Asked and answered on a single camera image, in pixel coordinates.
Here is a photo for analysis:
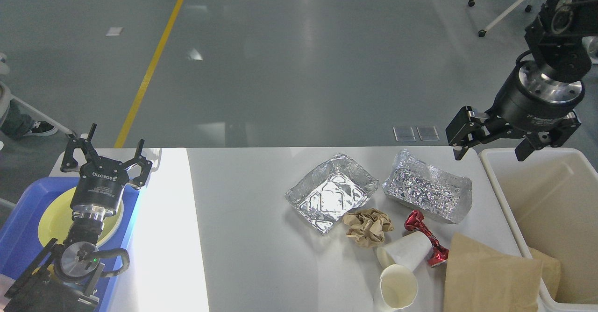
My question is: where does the crumpled brown paper ball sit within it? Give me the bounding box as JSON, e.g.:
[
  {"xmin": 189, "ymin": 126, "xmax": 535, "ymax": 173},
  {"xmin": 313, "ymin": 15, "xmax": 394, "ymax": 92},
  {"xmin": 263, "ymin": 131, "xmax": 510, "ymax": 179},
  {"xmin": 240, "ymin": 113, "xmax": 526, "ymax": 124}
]
[{"xmin": 342, "ymin": 208, "xmax": 395, "ymax": 248}]

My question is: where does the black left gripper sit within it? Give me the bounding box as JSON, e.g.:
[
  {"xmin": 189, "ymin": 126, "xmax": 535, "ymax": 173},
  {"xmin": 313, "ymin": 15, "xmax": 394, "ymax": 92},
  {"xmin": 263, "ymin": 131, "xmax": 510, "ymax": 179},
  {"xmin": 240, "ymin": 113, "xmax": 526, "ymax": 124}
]
[{"xmin": 60, "ymin": 124, "xmax": 153, "ymax": 220}]

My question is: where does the yellow translucent plate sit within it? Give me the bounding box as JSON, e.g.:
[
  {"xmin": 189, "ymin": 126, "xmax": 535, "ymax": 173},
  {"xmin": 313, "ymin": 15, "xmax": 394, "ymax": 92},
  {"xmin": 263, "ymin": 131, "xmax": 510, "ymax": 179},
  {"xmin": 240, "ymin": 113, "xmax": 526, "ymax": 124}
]
[{"xmin": 37, "ymin": 187, "xmax": 126, "ymax": 248}]

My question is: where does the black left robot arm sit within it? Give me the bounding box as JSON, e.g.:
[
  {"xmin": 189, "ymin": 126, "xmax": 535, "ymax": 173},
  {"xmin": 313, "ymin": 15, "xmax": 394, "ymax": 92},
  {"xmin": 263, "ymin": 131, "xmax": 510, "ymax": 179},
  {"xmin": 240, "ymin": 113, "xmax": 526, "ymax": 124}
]
[{"xmin": 4, "ymin": 123, "xmax": 152, "ymax": 312}]

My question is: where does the blue plastic tray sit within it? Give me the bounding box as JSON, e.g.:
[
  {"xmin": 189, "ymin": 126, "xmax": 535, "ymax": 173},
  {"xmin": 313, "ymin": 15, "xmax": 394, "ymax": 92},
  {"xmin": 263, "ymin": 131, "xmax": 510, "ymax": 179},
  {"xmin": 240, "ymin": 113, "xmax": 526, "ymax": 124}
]
[{"xmin": 0, "ymin": 177, "xmax": 148, "ymax": 312}]

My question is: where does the floor socket cover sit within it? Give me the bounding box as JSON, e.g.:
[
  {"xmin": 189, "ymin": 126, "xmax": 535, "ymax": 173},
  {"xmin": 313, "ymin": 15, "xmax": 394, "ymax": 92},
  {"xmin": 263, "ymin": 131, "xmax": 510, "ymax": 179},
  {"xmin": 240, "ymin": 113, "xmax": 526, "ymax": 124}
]
[
  {"xmin": 393, "ymin": 126, "xmax": 417, "ymax": 142},
  {"xmin": 417, "ymin": 126, "xmax": 440, "ymax": 141}
]

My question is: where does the person leg with sneaker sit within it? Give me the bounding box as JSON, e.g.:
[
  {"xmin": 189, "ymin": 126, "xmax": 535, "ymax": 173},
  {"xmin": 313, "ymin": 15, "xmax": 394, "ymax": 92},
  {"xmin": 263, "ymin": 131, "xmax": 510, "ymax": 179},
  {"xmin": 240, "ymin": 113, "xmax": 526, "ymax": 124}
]
[{"xmin": 1, "ymin": 100, "xmax": 58, "ymax": 140}]

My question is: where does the white plastic waste bin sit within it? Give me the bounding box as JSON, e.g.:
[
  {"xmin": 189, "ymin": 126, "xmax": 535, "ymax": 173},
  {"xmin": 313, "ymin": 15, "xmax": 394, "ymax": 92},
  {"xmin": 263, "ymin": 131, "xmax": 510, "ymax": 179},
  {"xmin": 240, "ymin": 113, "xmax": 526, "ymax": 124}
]
[{"xmin": 479, "ymin": 148, "xmax": 598, "ymax": 312}]

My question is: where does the white office chair left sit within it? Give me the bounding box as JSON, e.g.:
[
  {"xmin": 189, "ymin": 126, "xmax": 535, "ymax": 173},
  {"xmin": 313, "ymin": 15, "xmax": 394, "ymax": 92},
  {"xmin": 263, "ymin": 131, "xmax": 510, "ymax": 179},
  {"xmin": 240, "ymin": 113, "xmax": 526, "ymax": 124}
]
[{"xmin": 0, "ymin": 52, "xmax": 77, "ymax": 210}]

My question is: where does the right floor socket cover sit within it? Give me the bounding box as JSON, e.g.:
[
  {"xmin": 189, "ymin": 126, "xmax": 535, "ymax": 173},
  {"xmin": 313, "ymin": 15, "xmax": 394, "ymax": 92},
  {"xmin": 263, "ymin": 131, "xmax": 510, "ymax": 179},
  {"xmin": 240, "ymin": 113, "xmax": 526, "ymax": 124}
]
[{"xmin": 417, "ymin": 126, "xmax": 440, "ymax": 141}]

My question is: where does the lying white paper cup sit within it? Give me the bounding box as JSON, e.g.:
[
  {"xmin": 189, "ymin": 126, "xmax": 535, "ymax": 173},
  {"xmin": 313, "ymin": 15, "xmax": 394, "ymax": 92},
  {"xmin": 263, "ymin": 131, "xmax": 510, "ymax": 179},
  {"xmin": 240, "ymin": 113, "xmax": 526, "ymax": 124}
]
[{"xmin": 374, "ymin": 231, "xmax": 432, "ymax": 271}]

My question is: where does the left floor socket cover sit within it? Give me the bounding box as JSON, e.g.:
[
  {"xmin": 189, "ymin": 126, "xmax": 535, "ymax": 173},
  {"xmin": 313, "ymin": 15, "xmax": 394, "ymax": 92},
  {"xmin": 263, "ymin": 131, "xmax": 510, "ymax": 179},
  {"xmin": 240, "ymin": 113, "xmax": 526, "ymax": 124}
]
[{"xmin": 393, "ymin": 126, "xmax": 417, "ymax": 142}]

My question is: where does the red crumpled wrapper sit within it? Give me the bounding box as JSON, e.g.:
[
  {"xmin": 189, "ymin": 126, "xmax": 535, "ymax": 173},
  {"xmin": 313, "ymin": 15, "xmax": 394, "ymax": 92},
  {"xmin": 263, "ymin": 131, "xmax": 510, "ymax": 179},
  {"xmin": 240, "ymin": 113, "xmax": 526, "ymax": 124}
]
[{"xmin": 404, "ymin": 210, "xmax": 450, "ymax": 267}]

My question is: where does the upright white paper cup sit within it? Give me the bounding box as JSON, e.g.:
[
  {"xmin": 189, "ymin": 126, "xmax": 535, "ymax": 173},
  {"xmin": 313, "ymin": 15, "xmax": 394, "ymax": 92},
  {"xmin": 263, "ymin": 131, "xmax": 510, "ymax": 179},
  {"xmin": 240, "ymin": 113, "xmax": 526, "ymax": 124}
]
[{"xmin": 373, "ymin": 264, "xmax": 419, "ymax": 312}]

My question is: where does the square aluminium foil tray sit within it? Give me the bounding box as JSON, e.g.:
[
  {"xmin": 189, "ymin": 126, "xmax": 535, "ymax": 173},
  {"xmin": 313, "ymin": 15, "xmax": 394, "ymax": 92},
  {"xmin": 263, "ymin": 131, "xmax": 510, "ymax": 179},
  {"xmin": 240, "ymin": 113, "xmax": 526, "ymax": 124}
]
[{"xmin": 285, "ymin": 154, "xmax": 379, "ymax": 235}]

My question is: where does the brown paper bag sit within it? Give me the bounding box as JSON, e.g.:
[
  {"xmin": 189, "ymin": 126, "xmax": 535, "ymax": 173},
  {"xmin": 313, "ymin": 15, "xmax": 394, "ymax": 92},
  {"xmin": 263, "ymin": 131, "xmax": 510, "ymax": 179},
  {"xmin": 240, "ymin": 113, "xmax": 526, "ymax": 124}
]
[{"xmin": 443, "ymin": 233, "xmax": 561, "ymax": 312}]

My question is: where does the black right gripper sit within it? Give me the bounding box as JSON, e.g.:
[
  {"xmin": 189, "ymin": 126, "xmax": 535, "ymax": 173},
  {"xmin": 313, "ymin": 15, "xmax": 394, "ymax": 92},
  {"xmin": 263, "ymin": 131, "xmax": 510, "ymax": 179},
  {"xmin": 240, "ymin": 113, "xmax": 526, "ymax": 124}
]
[{"xmin": 446, "ymin": 60, "xmax": 585, "ymax": 162}]

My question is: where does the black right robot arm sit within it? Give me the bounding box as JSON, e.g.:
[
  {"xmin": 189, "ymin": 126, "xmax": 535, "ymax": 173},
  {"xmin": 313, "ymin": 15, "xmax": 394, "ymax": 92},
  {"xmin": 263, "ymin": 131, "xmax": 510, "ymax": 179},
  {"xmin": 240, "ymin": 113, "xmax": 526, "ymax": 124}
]
[{"xmin": 446, "ymin": 0, "xmax": 597, "ymax": 161}]

